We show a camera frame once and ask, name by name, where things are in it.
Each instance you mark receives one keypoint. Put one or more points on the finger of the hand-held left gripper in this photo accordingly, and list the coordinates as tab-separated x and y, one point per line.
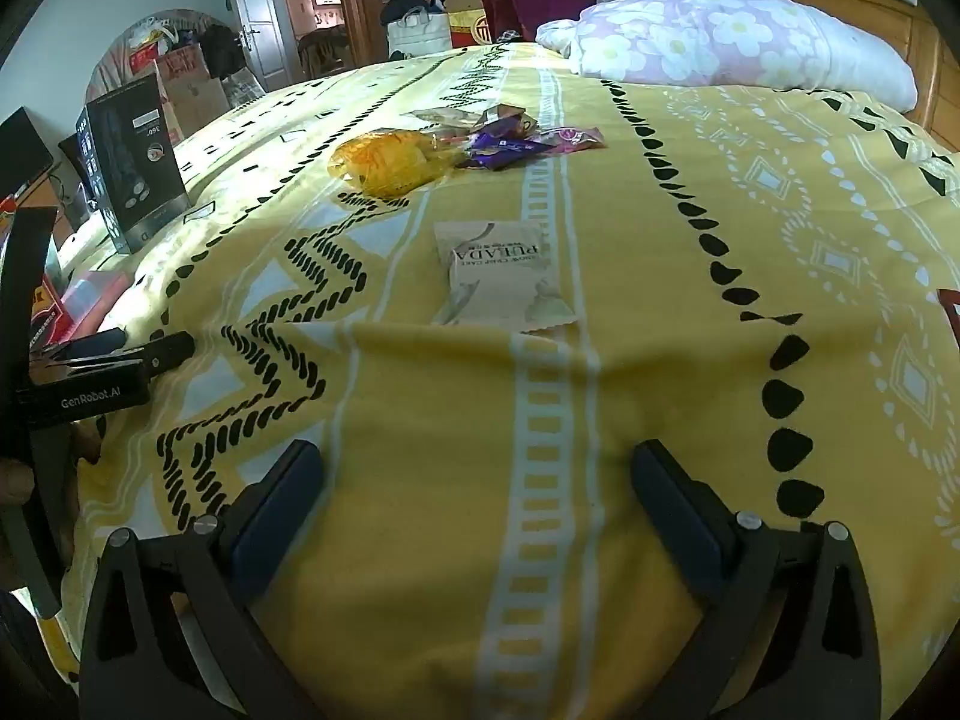
171	352
94	343

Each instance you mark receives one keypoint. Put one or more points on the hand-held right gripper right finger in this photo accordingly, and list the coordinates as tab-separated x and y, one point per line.
679	510

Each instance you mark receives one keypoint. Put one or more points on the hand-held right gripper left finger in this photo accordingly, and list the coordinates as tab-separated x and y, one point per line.
277	510

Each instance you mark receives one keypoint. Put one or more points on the person's left hand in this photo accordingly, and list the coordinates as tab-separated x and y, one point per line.
13	486

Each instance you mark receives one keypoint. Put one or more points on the red gold gift box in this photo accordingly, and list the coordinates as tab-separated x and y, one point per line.
49	315

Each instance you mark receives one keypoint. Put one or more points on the black product box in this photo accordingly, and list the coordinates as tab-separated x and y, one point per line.
135	165

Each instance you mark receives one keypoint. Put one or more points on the yellow patterned bedsheet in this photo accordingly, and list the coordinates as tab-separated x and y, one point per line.
450	427

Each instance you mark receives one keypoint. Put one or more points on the black flat panel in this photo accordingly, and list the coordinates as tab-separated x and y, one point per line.
22	154

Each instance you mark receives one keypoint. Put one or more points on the cardboard box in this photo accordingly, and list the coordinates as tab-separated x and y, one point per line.
195	97

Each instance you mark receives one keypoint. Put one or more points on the round pink board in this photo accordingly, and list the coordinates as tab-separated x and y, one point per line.
112	67

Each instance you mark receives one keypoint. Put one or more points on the yellow snack packet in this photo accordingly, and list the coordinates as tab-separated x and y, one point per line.
390	161

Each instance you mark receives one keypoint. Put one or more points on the beige snack packet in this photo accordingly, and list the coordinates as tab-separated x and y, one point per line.
495	277

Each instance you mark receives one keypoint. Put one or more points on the black bag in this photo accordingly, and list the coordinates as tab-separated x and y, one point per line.
223	49

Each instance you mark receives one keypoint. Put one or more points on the small red snack packet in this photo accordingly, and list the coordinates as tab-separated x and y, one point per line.
951	319

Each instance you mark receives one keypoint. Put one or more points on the dark wooden chair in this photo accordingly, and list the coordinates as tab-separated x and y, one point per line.
322	52

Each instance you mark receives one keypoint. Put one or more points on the wooden door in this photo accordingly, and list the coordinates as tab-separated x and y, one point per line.
251	7

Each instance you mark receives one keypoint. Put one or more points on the clear wrapper packet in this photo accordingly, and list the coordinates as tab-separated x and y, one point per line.
442	120

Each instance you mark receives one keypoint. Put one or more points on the purple snack packet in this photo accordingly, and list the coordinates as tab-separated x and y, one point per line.
487	154

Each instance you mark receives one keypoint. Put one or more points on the pink snack packet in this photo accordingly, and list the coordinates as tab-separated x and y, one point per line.
574	139

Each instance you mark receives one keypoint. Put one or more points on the white tote bag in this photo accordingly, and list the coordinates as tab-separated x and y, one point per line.
416	34

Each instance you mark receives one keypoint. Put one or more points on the dark brown snack packet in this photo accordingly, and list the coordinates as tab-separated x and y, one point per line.
510	120

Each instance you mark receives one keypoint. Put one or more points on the red gold carton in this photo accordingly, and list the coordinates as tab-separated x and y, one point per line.
471	30

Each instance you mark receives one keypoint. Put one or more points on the wooden headboard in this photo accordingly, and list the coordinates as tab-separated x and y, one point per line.
930	52

